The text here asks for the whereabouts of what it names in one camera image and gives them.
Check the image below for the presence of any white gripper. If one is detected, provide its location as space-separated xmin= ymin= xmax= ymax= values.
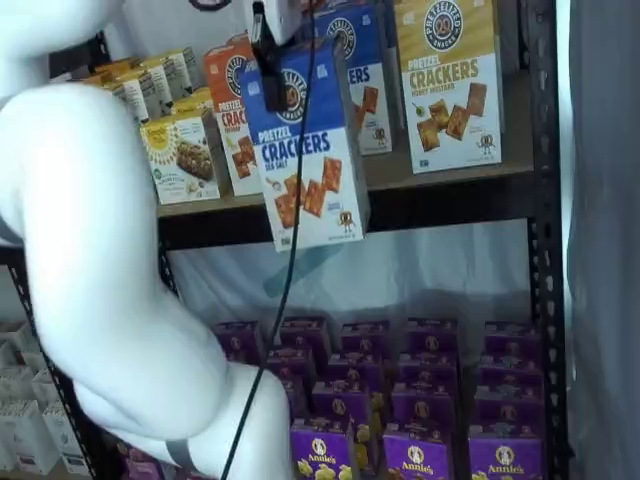
xmin=249 ymin=0 xmax=351 ymax=113

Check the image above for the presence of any blue pretzel crackers box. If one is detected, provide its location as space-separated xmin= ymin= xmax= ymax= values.
xmin=238 ymin=37 xmax=372 ymax=253
xmin=312 ymin=0 xmax=395 ymax=157

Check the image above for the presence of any orange pretzel crackers box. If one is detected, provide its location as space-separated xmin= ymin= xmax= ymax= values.
xmin=202 ymin=35 xmax=267 ymax=197

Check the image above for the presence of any yellow Simple Mills bar box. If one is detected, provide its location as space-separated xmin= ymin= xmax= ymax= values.
xmin=159 ymin=102 xmax=216 ymax=124
xmin=138 ymin=110 xmax=222 ymax=205
xmin=172 ymin=88 xmax=214 ymax=109

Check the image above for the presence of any white Simple Mills cookie box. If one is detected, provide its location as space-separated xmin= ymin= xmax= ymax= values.
xmin=102 ymin=74 xmax=151 ymax=124
xmin=164 ymin=47 xmax=202 ymax=92
xmin=144 ymin=53 xmax=189 ymax=99
xmin=124 ymin=62 xmax=171 ymax=109

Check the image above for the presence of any wooden shelf board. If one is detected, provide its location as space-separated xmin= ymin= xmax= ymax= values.
xmin=157 ymin=144 xmax=536 ymax=219

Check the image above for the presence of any gold pretzel crackers box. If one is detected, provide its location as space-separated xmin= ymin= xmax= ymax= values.
xmin=393 ymin=0 xmax=504 ymax=176

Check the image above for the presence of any black metal shelf rack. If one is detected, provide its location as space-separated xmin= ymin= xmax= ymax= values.
xmin=0 ymin=0 xmax=569 ymax=480

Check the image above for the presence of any purple Annie's snack box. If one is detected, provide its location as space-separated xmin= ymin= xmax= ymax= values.
xmin=311 ymin=382 xmax=374 ymax=426
xmin=391 ymin=383 xmax=457 ymax=435
xmin=399 ymin=353 xmax=459 ymax=391
xmin=468 ymin=433 xmax=545 ymax=480
xmin=342 ymin=321 xmax=391 ymax=357
xmin=473 ymin=387 xmax=545 ymax=437
xmin=266 ymin=348 xmax=317 ymax=384
xmin=213 ymin=321 xmax=262 ymax=366
xmin=279 ymin=318 xmax=331 ymax=354
xmin=407 ymin=318 xmax=459 ymax=357
xmin=478 ymin=357 xmax=544 ymax=396
xmin=483 ymin=321 xmax=542 ymax=361
xmin=289 ymin=418 xmax=371 ymax=480
xmin=327 ymin=353 xmax=385 ymax=389
xmin=117 ymin=442 xmax=169 ymax=480
xmin=382 ymin=430 xmax=450 ymax=480

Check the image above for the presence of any white product box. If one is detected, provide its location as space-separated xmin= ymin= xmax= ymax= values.
xmin=0 ymin=399 xmax=56 ymax=476
xmin=30 ymin=367 xmax=64 ymax=407
xmin=42 ymin=403 xmax=84 ymax=474
xmin=0 ymin=367 xmax=35 ymax=401

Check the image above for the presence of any thin black cable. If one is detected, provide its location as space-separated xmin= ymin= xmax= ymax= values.
xmin=219 ymin=0 xmax=319 ymax=480

